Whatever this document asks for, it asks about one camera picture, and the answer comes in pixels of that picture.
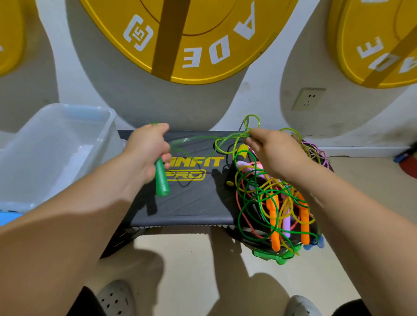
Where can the person's left hand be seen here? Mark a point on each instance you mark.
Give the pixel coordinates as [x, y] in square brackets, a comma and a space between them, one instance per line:
[146, 150]

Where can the person's right hand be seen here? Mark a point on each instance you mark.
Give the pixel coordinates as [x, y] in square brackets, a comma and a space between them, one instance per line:
[277, 150]

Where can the clear plastic storage bin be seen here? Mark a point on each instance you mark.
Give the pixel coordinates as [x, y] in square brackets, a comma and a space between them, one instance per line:
[52, 156]

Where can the person's left forearm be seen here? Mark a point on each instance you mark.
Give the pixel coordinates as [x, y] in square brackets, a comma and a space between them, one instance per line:
[58, 247]

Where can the person's right forearm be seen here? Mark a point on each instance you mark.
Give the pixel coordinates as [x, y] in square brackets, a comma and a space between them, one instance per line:
[365, 241]

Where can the person's left grey shoe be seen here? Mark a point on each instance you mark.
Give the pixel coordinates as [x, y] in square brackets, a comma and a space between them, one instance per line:
[116, 299]

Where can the black aerobic step platform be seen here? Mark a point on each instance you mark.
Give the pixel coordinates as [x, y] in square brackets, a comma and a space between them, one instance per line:
[195, 195]

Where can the large yellow weight plate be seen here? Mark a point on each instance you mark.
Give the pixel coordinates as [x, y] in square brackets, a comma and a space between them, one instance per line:
[195, 39]

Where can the red fire extinguisher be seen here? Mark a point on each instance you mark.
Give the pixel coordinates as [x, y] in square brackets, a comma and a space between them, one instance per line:
[409, 163]

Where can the blue plastic piece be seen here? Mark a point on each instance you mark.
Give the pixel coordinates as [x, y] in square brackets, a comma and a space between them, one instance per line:
[10, 218]

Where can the white wall socket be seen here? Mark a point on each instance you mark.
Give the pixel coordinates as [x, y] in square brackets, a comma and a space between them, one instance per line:
[308, 99]

